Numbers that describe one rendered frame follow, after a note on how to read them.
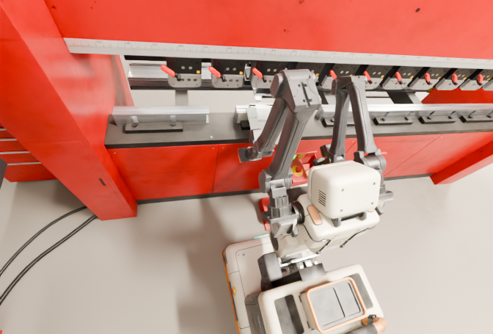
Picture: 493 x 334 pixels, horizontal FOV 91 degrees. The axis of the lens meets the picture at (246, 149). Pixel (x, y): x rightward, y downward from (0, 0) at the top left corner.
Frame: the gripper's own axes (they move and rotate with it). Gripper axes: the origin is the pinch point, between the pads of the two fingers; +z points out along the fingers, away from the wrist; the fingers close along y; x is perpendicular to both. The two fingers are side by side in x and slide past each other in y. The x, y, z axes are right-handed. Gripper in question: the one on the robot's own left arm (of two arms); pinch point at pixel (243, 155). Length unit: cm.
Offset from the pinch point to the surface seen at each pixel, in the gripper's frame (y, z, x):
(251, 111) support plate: -12.3, 11.5, -24.9
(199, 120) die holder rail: 15.7, 24.0, -24.8
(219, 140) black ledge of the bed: 6.1, 20.8, -11.6
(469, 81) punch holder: -146, -25, -26
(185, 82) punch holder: 24.3, -2.5, -37.6
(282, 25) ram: -12, -34, -49
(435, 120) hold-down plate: -153, 3, -7
